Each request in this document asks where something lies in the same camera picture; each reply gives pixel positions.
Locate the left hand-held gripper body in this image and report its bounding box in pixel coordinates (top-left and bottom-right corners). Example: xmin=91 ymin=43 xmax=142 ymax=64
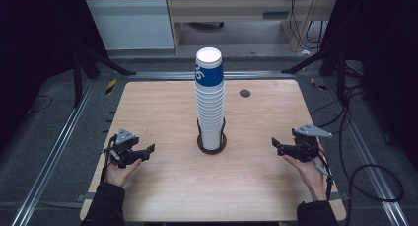
xmin=109 ymin=127 xmax=146 ymax=170

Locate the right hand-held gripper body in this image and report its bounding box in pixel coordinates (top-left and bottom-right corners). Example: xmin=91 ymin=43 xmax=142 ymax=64
xmin=289 ymin=122 xmax=333 ymax=163

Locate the black cup holder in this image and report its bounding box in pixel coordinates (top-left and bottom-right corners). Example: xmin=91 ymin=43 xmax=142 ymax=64
xmin=196 ymin=117 xmax=228 ymax=155

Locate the stack of white paper cups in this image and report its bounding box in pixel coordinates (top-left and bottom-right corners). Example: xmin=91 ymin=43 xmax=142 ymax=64
xmin=194 ymin=84 xmax=227 ymax=151

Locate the person's left hand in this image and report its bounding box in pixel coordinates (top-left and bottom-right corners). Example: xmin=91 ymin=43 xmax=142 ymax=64
xmin=104 ymin=158 xmax=143 ymax=188

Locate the person's right hand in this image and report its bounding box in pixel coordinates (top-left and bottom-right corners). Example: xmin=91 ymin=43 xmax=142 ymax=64
xmin=283 ymin=150 xmax=329 ymax=202

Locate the yellow black hazard tape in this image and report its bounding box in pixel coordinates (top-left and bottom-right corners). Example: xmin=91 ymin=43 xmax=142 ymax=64
xmin=104 ymin=79 xmax=117 ymax=96
xmin=310 ymin=77 xmax=328 ymax=91

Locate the black metal stand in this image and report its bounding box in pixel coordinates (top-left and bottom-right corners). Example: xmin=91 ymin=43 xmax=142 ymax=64
xmin=281 ymin=47 xmax=350 ymax=106
xmin=72 ymin=47 xmax=136 ymax=109

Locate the white cabinet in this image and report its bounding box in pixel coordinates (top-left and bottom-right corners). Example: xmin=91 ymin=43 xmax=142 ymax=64
xmin=86 ymin=0 xmax=175 ymax=51

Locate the light wooden desk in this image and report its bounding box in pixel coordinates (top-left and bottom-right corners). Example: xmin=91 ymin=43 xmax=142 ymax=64
xmin=167 ymin=0 xmax=338 ymax=53

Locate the right hand-held gripper cable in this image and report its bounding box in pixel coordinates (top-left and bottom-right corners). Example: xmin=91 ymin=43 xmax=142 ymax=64
xmin=310 ymin=150 xmax=334 ymax=200

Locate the looped black floor cable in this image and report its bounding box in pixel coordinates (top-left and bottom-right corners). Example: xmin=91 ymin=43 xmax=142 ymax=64
xmin=338 ymin=84 xmax=404 ymax=226

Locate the grey table bracket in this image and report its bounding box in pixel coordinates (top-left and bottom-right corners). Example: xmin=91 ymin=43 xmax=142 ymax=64
xmin=76 ymin=191 xmax=95 ymax=202
xmin=329 ymin=191 xmax=351 ymax=201

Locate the aluminium floor rail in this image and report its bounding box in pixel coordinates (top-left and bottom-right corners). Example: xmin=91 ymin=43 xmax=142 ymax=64
xmin=323 ymin=77 xmax=410 ymax=226
xmin=9 ymin=79 xmax=97 ymax=226
xmin=126 ymin=71 xmax=297 ymax=81

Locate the thin black floor cable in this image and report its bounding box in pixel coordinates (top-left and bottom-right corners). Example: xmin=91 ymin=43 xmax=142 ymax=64
xmin=24 ymin=95 xmax=53 ymax=118

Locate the bundle of hanging black cables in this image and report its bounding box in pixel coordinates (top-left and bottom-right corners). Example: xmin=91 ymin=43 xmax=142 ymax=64
xmin=289 ymin=0 xmax=327 ymax=51

